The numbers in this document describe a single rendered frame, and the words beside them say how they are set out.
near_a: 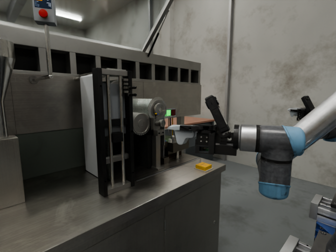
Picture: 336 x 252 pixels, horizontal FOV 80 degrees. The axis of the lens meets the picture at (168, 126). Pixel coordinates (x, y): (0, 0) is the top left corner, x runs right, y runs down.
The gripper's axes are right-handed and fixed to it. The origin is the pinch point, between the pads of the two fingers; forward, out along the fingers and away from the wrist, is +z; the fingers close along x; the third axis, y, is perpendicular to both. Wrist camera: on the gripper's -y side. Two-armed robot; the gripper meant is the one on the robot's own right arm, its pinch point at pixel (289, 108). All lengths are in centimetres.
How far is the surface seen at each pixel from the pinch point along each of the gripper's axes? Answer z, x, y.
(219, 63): 254, 109, -60
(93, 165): -1, -139, 9
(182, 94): 61, -58, -19
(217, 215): -6, -70, 60
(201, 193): -15, -84, 35
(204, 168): -14, -80, 21
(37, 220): -37, -157, 13
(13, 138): -22, -163, -15
